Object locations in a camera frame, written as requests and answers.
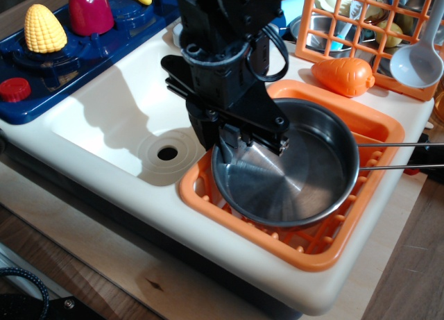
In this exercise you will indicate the light blue plastic cup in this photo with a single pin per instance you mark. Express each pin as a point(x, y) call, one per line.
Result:
point(291, 10)

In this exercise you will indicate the stainless steel pan wire handle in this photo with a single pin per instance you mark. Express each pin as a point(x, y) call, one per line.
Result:
point(299, 188)

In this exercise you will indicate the grey plastic ladle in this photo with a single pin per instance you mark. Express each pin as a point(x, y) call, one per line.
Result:
point(419, 65)

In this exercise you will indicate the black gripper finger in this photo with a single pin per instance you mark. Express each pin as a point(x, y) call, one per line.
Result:
point(234, 145)
point(205, 123)

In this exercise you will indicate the red toy pepper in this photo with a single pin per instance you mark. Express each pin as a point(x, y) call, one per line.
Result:
point(90, 16)

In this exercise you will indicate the red stove knob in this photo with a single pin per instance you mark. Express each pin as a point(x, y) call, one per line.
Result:
point(15, 89)

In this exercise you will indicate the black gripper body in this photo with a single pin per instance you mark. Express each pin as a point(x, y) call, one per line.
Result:
point(224, 64)

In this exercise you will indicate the navy blue toy stove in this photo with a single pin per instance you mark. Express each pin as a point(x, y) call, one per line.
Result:
point(54, 76)

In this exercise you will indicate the orange plastic drying rack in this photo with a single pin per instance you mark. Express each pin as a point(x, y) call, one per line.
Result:
point(317, 247)

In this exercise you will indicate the yellow toy corn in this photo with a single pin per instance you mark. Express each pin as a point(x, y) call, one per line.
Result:
point(42, 30)

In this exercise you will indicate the black clamp right edge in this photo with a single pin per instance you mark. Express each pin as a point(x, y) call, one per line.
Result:
point(427, 155)

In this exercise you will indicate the orange lattice basket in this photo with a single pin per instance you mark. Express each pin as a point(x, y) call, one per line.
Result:
point(388, 25)

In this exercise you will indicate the cream toy sink unit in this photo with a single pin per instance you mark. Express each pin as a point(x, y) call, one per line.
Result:
point(128, 139)

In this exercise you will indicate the orange toy carrot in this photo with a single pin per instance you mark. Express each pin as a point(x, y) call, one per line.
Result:
point(349, 77)

